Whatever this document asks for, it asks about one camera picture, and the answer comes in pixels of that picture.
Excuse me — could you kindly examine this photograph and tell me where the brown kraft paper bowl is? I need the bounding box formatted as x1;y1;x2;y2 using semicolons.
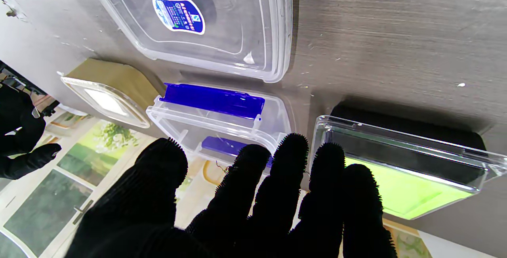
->
63;58;161;117

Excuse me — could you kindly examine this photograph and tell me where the black plastic food tray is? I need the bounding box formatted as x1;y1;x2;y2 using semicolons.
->
330;103;487;152

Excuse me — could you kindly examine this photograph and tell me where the clear lid with green sheet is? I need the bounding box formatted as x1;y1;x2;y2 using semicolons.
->
311;115;507;221

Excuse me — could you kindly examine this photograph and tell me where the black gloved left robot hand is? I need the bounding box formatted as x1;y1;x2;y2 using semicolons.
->
65;133;397;258

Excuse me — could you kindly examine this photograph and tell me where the clear container with blue clips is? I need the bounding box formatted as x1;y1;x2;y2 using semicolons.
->
146;83;292;171

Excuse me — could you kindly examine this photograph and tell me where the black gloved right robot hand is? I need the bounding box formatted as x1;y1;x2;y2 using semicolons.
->
0;84;62;180

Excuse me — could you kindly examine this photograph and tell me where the clear lid with blue sticker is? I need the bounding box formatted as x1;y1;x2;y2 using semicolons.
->
81;0;294;83

